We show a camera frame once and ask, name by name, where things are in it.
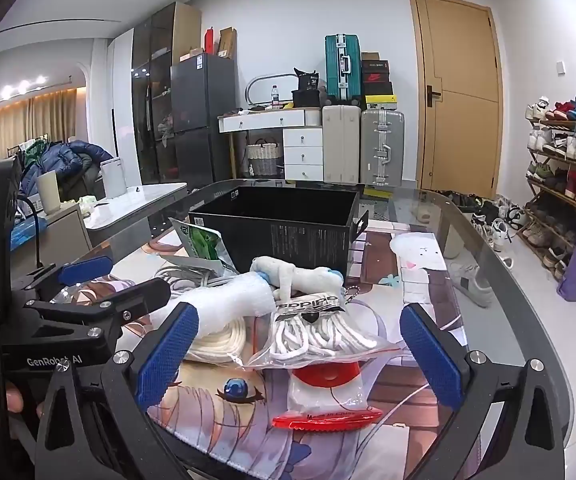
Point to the beige curtains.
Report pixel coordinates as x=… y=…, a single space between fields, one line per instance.
x=33 y=120

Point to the white sneaker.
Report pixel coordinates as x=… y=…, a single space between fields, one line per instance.
x=472 y=280

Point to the white foam wrap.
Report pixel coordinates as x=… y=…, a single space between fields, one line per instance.
x=228 y=300

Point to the beige suitcase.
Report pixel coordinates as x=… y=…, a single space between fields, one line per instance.
x=340 y=142

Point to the group of shoes on floor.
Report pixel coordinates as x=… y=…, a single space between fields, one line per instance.
x=487 y=215

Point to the white desk with drawers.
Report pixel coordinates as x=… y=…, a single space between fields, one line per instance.
x=303 y=150

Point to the wooden shoe rack with shoes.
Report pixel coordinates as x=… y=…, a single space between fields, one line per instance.
x=562 y=160

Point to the white cylinder appliance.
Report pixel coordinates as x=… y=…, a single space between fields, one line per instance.
x=113 y=177

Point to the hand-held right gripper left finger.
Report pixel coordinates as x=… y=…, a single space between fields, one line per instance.
x=168 y=355

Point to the white blue plush toy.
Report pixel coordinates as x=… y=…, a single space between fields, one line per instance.
x=298 y=275

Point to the red black shoe box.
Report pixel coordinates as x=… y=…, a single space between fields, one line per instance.
x=375 y=79

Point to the clear bag with red clips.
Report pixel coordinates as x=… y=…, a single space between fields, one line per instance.
x=328 y=375

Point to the black cardboard box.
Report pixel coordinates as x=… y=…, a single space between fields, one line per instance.
x=278 y=230

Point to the bag of white shoelaces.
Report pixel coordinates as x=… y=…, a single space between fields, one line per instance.
x=313 y=330

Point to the glass display cabinet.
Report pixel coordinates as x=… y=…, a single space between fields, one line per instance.
x=150 y=95

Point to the teal suitcase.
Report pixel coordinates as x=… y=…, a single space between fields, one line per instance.
x=343 y=67

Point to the white waste bin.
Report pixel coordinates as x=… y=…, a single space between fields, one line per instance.
x=451 y=244

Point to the silver suitcase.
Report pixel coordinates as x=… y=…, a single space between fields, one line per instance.
x=381 y=147

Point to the oval mirror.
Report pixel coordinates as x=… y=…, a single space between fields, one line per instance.
x=255 y=85

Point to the white wall switch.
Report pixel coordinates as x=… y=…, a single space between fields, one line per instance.
x=560 y=67

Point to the green white packet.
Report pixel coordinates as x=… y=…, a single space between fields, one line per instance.
x=200 y=242

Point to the flat cardboard box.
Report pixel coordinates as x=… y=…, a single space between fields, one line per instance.
x=227 y=42

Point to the white marble side table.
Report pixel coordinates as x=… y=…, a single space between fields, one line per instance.
x=133 y=210

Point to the wicker basket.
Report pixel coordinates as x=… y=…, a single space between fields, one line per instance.
x=263 y=157

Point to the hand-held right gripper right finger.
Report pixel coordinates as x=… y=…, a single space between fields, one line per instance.
x=430 y=355

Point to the water bottle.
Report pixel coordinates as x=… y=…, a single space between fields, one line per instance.
x=274 y=95

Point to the cream cup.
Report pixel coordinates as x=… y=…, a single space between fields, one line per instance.
x=48 y=190

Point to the dark grey fridge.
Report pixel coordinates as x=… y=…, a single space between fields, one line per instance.
x=203 y=110

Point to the black bag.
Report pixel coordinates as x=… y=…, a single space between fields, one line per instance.
x=308 y=90

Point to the grey low cabinet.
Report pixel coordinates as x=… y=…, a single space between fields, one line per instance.
x=58 y=240

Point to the printed desk mat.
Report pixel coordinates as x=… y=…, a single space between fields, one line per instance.
x=417 y=285

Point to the brown shoe box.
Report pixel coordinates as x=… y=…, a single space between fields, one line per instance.
x=370 y=56

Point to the blue puffer jacket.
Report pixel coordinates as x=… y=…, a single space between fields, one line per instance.
x=63 y=160

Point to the wooden door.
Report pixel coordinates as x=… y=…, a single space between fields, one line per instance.
x=460 y=60

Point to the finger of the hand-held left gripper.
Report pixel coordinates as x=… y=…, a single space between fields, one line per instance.
x=138 y=296
x=85 y=269

